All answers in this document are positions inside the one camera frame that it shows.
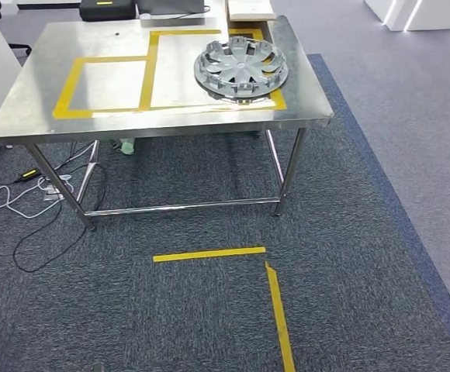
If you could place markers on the black carry case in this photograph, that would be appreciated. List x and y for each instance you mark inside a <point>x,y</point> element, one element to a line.
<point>107,10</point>

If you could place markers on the black yellow adapter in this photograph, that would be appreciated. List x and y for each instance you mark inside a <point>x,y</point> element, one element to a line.
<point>27,174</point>

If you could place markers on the steel workbench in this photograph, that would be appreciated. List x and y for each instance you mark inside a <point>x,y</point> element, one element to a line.
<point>112,82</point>

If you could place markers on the white power strip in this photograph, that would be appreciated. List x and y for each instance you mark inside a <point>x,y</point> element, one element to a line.
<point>53,193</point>

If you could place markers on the white display plinth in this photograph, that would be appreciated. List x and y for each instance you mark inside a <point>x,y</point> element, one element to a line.
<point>430,15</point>
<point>380,10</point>

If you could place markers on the white office desk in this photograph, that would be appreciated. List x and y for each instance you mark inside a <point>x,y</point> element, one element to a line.
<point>215,20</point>

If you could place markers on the black robot plate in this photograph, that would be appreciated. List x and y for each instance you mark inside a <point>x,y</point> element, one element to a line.
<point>98,368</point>

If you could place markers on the yellow tape bench outline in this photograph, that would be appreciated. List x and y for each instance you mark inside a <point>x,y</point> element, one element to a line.
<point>147,77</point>

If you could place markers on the pale green object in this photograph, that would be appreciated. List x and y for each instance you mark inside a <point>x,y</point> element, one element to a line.
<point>127,147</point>

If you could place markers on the yellow floor tape strip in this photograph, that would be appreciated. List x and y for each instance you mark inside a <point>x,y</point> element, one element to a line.
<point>209,254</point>
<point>281,318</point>

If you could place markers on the cardboard box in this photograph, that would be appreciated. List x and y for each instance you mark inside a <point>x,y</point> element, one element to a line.
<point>250,9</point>

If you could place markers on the grey laptop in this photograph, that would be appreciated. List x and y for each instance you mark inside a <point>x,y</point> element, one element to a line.
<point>170,5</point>

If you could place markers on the silver plastic hubcap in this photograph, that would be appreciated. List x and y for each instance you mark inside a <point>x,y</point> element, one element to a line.
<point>240,67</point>

